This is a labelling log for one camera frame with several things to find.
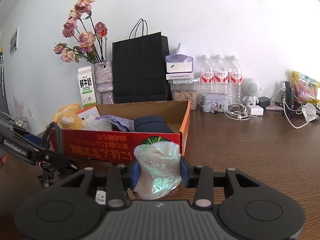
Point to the blue grey fabric pouch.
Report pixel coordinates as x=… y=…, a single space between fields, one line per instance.
x=123 y=124

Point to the iridescent plastic bag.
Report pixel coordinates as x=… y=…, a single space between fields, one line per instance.
x=160 y=169

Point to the water bottle left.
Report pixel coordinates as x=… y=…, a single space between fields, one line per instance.
x=207 y=75

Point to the navy zipper case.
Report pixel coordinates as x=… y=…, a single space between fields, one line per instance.
x=152 y=124

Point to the white round robot speaker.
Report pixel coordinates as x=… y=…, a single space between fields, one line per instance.
x=251 y=89

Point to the water bottle middle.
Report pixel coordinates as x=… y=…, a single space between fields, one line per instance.
x=221 y=75

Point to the clear seed container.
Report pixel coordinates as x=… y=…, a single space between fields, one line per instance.
x=185 y=90

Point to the yellow white plush toy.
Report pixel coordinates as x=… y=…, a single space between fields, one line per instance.
x=70 y=120

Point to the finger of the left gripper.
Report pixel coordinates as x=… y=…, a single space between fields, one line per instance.
x=45 y=152

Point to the purple ceramic vase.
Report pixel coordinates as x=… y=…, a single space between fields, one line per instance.
x=103 y=79

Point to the person left hand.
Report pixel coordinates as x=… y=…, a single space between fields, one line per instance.
x=3 y=160

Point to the white milk carton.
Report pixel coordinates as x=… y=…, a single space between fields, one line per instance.
x=86 y=86

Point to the water bottle right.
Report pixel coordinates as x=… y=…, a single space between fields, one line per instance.
x=235 y=79

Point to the decorated tin box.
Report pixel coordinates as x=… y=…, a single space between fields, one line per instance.
x=214 y=102

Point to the red cardboard box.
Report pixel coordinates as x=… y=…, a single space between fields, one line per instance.
x=117 y=147

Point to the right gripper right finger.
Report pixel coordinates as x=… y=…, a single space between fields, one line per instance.
x=201 y=178

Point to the black paper shopping bag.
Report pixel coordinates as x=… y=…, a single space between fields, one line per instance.
x=139 y=69

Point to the dried pink rose bouquet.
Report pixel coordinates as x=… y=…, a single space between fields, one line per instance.
x=90 y=37

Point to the white wired earphones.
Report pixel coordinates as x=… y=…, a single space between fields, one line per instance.
x=238 y=112

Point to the clear plastic cotton swab box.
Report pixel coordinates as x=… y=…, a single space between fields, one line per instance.
x=93 y=123

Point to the white charger block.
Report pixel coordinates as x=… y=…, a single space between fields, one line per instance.
x=255 y=110

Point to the purple tissue pack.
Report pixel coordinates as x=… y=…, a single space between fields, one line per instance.
x=179 y=63

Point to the white flat box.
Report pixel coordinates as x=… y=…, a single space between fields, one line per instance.
x=180 y=76

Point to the water bottle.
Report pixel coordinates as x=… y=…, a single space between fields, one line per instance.
x=221 y=75
x=235 y=79
x=207 y=75

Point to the yellow snack bag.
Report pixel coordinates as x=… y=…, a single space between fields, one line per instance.
x=306 y=88

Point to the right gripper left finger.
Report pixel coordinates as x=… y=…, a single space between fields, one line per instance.
x=119 y=179

